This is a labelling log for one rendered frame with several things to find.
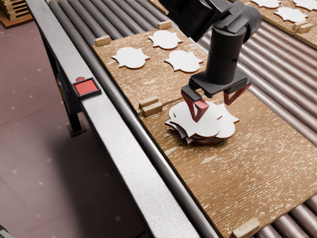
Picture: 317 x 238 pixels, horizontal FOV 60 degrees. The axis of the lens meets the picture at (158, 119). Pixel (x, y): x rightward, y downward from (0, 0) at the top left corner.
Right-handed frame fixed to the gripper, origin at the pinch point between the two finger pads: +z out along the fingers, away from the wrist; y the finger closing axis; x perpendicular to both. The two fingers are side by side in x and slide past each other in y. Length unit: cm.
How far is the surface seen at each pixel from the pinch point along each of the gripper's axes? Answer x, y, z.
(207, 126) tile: 1.1, 1.1, 7.1
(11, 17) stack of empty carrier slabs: 298, -1, 95
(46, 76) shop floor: 188, -2, 106
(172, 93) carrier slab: 21.1, 5.6, 12.6
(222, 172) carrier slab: -8.3, -1.6, 12.9
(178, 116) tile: 7.9, -2.7, 7.1
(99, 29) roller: 73, 6, 14
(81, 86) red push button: 41.4, -15.8, 13.7
